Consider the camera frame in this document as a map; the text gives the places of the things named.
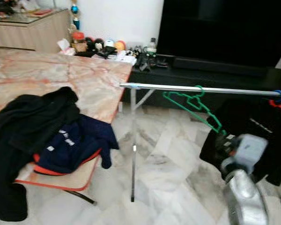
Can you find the black round plush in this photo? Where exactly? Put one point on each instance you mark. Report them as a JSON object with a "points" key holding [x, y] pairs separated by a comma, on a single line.
{"points": [[99, 44], [89, 43]]}

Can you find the red hanger blue hook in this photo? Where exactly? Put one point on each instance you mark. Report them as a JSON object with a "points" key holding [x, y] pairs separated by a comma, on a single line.
{"points": [[277, 104]]}

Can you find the green plastic hanger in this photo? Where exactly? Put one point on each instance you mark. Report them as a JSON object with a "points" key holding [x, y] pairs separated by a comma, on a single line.
{"points": [[218, 127]]}

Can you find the small black figurines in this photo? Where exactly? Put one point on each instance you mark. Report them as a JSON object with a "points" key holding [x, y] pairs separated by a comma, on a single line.
{"points": [[145, 60]]}

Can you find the navy jacket white prints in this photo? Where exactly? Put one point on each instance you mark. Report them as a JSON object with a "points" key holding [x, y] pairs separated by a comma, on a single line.
{"points": [[79, 145]]}

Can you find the black fleece jacket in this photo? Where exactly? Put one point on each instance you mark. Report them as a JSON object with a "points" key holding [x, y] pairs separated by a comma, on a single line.
{"points": [[18, 122]]}

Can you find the black soundbar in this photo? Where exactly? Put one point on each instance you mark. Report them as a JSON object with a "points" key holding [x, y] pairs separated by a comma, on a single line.
{"points": [[220, 66]]}

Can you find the clear plastic bottle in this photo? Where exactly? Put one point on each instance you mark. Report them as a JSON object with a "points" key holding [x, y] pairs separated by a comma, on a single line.
{"points": [[152, 46]]}

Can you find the black flat television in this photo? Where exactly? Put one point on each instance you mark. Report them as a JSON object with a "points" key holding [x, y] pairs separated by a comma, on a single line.
{"points": [[225, 28]]}

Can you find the pink white packet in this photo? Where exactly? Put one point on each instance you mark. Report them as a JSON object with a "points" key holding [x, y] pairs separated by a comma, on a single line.
{"points": [[64, 45]]}

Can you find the white blue ball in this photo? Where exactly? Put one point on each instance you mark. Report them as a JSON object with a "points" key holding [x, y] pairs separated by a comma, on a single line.
{"points": [[109, 43]]}

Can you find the jar with red lid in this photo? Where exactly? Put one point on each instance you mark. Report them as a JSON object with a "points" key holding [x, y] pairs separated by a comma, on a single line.
{"points": [[78, 44]]}

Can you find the silver metal clothes rack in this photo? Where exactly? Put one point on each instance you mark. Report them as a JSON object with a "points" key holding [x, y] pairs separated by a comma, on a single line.
{"points": [[178, 88]]}

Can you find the light wood sideboard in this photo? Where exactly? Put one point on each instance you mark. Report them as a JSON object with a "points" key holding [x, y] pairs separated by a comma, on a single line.
{"points": [[28, 35]]}

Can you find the orange ball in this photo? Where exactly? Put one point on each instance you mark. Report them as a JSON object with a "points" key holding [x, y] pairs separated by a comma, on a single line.
{"points": [[120, 46]]}

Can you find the black sweatshirt white print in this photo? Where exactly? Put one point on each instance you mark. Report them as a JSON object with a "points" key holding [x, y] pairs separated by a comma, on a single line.
{"points": [[243, 112]]}

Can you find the black television console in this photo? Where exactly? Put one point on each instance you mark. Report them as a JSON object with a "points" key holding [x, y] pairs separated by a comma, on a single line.
{"points": [[178, 78]]}

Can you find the marble pattern folding table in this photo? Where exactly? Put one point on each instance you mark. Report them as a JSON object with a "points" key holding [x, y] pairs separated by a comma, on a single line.
{"points": [[61, 70]]}

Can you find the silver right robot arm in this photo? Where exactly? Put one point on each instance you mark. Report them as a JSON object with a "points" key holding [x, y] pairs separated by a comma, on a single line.
{"points": [[246, 201]]}

